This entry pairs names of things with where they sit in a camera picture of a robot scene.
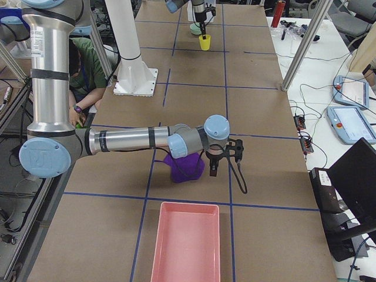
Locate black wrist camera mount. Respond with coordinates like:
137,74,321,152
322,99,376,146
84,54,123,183
227,139,244,163

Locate person in green shirt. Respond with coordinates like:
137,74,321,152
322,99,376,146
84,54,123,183
69,38,107,126

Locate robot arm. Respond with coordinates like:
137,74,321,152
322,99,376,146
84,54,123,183
166,0,216,39
19,1,230,178

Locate pink plastic bin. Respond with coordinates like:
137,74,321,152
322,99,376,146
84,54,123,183
150,202,221,281

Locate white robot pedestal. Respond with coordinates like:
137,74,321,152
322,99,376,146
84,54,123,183
105,0,158,97

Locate far teach pendant tablet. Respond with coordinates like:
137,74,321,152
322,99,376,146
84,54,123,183
333,75,370,109

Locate purple cloth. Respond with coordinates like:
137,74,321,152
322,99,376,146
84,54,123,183
157,153,204,183

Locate red cylinder bottle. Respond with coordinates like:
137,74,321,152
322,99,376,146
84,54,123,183
271,0,286,28

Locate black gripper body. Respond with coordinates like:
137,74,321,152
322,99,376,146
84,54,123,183
192,2,216,24
205,146,225,170

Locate clear plastic bag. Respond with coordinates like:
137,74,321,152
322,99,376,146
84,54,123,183
280,20,308,41

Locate aluminium frame post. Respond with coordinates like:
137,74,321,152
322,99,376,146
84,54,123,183
281,0,333,92

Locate teach pendant tablet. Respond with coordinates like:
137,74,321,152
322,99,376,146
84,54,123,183
333,75,370,109
327,106,375,145

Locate yellow plastic cup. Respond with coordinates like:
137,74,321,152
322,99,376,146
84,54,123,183
199,34,212,51

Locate near teach pendant tablet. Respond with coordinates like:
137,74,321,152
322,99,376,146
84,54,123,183
327,106,375,145

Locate mint green bowl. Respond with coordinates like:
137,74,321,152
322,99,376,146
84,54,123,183
190,23,202,36

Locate black power box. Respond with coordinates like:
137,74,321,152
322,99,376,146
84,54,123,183
309,167,343,214

